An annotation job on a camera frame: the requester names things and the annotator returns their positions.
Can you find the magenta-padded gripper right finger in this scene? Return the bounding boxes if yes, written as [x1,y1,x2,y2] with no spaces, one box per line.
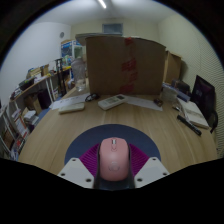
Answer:
[128,143,170,189]

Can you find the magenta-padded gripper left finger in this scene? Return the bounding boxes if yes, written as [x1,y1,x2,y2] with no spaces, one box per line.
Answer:
[57,142,102,190]

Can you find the pink computer mouse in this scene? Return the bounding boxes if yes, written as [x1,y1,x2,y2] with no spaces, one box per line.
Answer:
[98,137,131,182]

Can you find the blue mouse pad with wrist rest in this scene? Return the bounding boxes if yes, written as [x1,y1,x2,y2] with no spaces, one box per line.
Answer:
[64,123,162,166]

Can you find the black marker pen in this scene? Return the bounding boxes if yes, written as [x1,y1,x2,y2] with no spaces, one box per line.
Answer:
[176,114,203,137]

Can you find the beige flat case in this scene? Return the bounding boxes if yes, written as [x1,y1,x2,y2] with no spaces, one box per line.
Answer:
[58,102,86,115]

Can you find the white paper sheet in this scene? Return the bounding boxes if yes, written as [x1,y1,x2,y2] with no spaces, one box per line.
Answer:
[124,95,164,112]
[49,93,91,111]

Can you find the small dark object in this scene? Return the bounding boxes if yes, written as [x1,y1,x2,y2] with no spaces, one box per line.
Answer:
[153,98,164,108]

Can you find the open white book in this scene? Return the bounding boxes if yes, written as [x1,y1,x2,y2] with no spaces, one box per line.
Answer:
[177,98,210,130]

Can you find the white shelf unit with books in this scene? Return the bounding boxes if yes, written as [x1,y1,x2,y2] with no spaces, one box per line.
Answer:
[0,99,41,161]

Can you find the black eyeglasses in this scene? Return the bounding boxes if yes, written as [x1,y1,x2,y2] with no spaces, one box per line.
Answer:
[84,92,100,103]

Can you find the white remote control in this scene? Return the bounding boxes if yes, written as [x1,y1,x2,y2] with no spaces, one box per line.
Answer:
[97,94,129,111]

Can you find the white plastic container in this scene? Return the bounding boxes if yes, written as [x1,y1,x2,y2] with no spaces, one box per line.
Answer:
[162,84,179,103]

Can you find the small brown cardboard box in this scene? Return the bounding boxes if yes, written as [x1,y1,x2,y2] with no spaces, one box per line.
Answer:
[26,95,43,114]

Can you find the black computer tower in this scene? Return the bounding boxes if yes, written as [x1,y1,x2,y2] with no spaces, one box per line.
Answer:
[37,89,52,109]

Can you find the black office chair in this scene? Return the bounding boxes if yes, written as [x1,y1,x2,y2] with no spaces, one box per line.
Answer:
[209,109,219,134]

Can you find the dark bag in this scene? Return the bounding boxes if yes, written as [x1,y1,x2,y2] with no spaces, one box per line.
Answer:
[171,78,192,98]

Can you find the black computer monitor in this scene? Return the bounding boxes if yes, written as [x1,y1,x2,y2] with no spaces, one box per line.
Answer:
[190,74,216,121]

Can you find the black metal stand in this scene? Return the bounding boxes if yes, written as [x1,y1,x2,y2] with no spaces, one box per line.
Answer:
[54,57,68,98]

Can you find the clear plastic jar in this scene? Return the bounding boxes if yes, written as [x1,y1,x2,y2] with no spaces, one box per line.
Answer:
[71,56,88,92]

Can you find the cluttered wooden side desk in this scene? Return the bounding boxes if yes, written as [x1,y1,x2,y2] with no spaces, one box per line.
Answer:
[9,64,73,111]

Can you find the tall open cardboard box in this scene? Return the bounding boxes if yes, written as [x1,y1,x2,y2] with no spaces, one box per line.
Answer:
[163,50,183,84]

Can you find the large brown cardboard box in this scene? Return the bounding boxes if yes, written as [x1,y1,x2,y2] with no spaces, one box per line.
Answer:
[85,35,167,97]

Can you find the blue and white cabinet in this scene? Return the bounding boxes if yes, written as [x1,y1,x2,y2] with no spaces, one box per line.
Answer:
[60,39,87,68]

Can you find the long ceiling light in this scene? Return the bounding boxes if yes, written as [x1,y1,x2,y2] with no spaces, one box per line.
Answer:
[96,0,108,10]

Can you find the wall window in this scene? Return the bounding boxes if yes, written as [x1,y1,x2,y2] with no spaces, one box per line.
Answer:
[101,22,124,35]

